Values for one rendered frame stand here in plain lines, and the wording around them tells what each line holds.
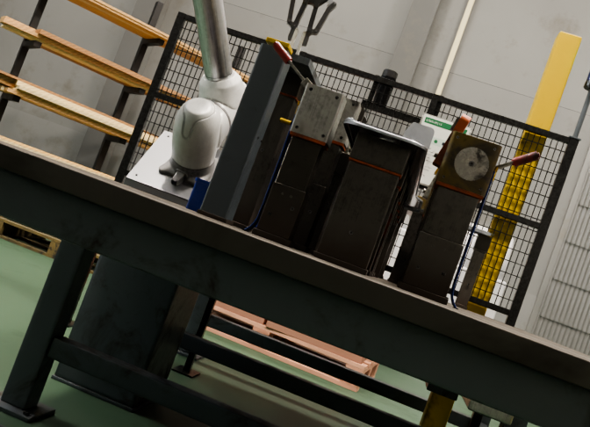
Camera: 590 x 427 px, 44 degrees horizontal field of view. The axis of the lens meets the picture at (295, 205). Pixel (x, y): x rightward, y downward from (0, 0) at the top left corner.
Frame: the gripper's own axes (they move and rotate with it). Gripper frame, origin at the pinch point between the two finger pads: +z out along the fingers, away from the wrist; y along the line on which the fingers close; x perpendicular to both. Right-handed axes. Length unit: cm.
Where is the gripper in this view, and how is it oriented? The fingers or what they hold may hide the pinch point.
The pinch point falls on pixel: (296, 43)
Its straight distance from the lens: 196.6
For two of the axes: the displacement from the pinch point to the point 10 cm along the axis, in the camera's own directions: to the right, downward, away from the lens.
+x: -0.2, 0.4, 10.0
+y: 9.4, 3.5, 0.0
